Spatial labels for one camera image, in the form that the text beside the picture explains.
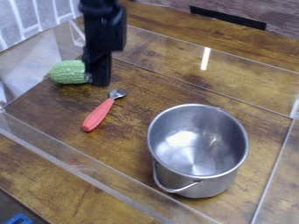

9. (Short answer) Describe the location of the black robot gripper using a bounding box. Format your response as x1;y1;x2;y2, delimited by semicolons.
79;0;127;87

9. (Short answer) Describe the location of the pink handled metal spoon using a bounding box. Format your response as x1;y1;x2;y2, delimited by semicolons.
81;88;127;132

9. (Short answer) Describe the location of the stainless steel pot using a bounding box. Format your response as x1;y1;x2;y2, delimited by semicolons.
147;103;248;199

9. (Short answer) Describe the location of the blue object at corner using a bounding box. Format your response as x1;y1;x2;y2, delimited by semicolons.
4;213;33;224

